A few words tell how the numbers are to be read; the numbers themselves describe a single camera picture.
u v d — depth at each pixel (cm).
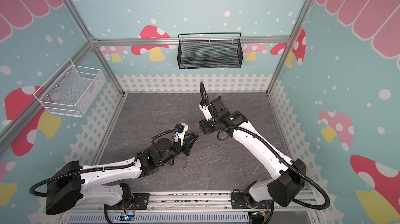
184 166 85
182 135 64
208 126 67
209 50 94
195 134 73
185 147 65
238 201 74
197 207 74
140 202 75
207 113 67
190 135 74
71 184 41
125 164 53
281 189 39
